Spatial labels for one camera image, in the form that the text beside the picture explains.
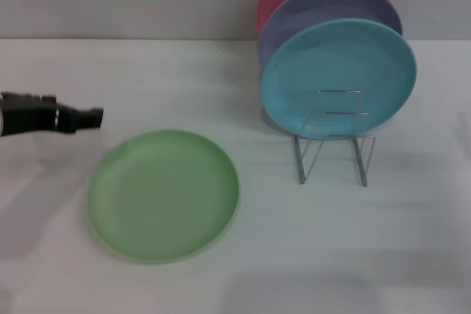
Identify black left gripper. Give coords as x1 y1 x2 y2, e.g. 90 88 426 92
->
0 91 105 138

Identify green plastic plate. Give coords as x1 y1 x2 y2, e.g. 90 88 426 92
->
87 129 242 265

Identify teal plastic plate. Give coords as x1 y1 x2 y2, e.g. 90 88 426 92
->
260 18 418 141

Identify purple plastic plate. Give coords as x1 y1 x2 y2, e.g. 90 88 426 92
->
257 0 403 68

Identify chrome wire plate rack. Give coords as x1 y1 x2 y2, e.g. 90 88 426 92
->
294 89 376 188

